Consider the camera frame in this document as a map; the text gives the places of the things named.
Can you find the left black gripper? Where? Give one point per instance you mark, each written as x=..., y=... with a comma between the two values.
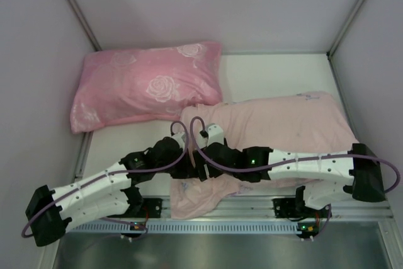
x=184, y=170

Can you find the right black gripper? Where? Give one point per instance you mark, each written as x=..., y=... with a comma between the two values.
x=203, y=167

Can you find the purple princess print pillowcase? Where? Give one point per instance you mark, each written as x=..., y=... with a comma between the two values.
x=307, y=122

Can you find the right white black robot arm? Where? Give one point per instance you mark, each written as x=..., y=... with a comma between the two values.
x=333, y=177

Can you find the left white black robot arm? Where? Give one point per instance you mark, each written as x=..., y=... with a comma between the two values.
x=52, y=212

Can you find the pink rose pattern pillow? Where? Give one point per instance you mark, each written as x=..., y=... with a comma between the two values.
x=138, y=85

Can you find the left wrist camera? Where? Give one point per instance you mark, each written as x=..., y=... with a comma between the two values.
x=181, y=139

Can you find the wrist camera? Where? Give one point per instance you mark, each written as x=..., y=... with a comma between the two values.
x=212, y=133
x=181, y=139

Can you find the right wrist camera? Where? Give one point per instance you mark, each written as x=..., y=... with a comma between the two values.
x=212, y=133

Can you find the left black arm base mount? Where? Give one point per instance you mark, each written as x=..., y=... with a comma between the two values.
x=151, y=208

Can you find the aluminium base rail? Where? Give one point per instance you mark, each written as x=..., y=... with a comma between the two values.
x=261, y=207

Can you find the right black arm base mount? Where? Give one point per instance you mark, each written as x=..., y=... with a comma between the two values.
x=286, y=208

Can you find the slotted grey cable duct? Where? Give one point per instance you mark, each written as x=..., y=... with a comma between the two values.
x=193, y=227

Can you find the left aluminium corner post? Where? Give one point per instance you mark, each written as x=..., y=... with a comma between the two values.
x=84, y=24

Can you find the aluminium corner post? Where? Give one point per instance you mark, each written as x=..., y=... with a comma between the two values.
x=346, y=25
x=84, y=24

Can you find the right aluminium corner post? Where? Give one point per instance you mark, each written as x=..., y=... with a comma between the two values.
x=346, y=25

